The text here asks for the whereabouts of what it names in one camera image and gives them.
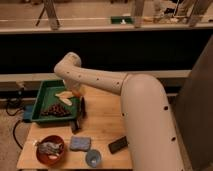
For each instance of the black phone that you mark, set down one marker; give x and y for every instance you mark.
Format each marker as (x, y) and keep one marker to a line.
(118, 145)

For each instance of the banana slices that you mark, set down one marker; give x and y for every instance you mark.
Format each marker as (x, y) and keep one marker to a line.
(65, 96)

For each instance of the blue sponge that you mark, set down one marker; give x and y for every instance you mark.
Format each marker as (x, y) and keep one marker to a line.
(80, 143)

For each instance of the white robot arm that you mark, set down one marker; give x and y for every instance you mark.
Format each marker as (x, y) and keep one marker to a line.
(149, 124)

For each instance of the blue box under tray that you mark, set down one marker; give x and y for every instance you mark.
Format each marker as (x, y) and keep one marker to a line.
(27, 114)

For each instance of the green box in background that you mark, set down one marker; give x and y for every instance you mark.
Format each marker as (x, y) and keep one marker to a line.
(121, 20)

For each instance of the blue cup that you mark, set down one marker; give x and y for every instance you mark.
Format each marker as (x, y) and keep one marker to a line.
(93, 158)

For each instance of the red bowl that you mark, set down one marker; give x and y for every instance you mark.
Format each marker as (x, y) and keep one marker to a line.
(50, 160)

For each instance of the crumpled grey wrapper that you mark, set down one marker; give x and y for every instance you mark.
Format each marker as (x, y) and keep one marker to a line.
(50, 148)

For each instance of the black handled tool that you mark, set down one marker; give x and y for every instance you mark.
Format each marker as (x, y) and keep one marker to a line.
(75, 123)

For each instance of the pile of dark grapes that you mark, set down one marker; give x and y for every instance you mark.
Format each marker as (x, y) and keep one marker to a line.
(56, 110)

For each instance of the green plastic tray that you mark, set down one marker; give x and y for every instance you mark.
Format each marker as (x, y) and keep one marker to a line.
(46, 97)

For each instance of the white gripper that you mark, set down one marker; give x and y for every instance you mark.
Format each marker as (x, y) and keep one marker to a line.
(72, 86)

